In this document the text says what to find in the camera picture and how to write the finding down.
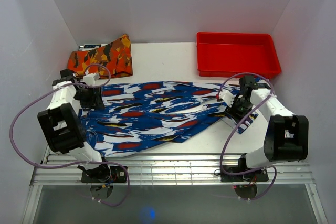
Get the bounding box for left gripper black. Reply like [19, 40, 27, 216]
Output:
[73, 85, 105, 109]

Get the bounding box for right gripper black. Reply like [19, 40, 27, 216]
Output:
[224, 95, 254, 125]

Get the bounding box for blue white red patterned trousers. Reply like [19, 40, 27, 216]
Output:
[79, 81, 258, 158]

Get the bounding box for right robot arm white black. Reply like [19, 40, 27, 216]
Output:
[217, 73, 309, 182]

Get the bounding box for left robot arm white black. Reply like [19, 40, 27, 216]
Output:
[37, 69, 111, 182]

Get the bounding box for orange camouflage folded trousers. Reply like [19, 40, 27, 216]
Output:
[67, 34, 133, 79]

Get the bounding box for small blue white label card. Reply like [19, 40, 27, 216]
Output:
[79, 44, 102, 51]

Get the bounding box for red plastic tray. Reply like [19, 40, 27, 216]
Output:
[196, 32, 281, 79]

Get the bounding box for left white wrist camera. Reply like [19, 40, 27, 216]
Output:
[82, 73, 100, 87]

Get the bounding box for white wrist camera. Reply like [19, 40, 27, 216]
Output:
[82, 73, 100, 87]
[216, 90, 235, 108]

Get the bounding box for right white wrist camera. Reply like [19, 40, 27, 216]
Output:
[216, 90, 235, 108]

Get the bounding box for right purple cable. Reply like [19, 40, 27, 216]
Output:
[216, 72, 277, 202]

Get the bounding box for purple cable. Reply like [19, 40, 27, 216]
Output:
[216, 72, 277, 202]
[9, 63, 131, 207]

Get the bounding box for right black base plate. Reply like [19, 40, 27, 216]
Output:
[214, 169, 269, 183]

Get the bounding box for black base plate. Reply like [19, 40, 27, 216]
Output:
[77, 165, 127, 184]
[214, 169, 269, 183]

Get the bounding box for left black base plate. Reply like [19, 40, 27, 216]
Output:
[77, 165, 127, 184]

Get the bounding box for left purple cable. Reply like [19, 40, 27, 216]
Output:
[9, 63, 131, 207]

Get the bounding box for aluminium rail frame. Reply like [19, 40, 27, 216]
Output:
[30, 79, 316, 188]

